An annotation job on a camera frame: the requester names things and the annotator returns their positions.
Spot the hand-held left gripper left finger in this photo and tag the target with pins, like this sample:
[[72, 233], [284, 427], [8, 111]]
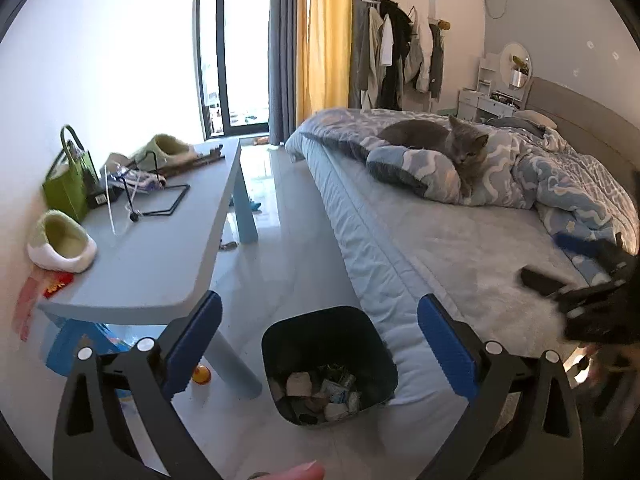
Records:
[[192, 342]]

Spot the clothes on wall rack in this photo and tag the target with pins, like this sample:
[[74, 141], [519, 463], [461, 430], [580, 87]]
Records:
[[400, 55]]

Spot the grey pillow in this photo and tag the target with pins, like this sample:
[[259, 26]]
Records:
[[535, 117]]

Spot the person's left hand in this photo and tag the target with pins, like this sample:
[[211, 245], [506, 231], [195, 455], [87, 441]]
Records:
[[300, 474]]

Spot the green gift bag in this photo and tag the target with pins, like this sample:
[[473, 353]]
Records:
[[70, 185]]

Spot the green fluffy slipper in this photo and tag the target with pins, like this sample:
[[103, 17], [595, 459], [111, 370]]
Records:
[[60, 242], [162, 150]]

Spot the light blue low table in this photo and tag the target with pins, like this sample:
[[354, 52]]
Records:
[[160, 245]]

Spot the dark wooden sticks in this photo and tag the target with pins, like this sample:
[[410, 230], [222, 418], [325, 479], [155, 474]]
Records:
[[200, 159]]

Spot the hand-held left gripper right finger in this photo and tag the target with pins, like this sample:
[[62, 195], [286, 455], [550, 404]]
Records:
[[447, 352]]

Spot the grey cat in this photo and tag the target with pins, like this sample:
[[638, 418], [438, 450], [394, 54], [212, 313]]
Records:
[[430, 137]]

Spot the orange ball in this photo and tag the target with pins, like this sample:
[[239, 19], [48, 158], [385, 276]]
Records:
[[202, 376]]

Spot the red packet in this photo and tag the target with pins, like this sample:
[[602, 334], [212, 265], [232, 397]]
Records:
[[57, 286]]

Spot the glass balcony door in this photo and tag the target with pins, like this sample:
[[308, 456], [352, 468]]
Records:
[[235, 45]]

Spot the bed with grey sheet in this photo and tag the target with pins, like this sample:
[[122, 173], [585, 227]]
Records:
[[440, 270]]

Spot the blue white patterned blanket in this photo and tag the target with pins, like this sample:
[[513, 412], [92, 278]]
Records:
[[525, 170]]

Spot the blue toy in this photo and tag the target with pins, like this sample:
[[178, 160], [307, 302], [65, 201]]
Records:
[[253, 204]]

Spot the dark grey curtain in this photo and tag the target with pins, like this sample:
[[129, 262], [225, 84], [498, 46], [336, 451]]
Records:
[[287, 50]]

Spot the white vanity desk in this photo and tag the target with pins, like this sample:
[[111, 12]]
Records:
[[485, 100]]

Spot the blue white tissue pack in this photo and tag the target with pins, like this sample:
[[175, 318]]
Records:
[[334, 391]]

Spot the light grey curtain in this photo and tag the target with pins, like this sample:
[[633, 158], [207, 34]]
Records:
[[370, 30]]

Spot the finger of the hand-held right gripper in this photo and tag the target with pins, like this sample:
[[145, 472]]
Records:
[[540, 280], [575, 244]]

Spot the dark green trash bin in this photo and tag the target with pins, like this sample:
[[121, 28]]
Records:
[[330, 350]]

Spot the large white sock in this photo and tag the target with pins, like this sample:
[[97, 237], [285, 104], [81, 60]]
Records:
[[299, 384]]

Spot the blue snack packet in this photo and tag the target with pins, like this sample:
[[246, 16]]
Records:
[[80, 350]]

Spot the grey bed headboard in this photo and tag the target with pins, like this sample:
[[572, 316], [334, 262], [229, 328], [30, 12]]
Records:
[[585, 115]]

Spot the round mirror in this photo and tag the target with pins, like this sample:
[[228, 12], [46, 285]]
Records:
[[516, 65]]

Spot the yellow curtain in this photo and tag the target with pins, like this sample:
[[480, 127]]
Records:
[[325, 35]]

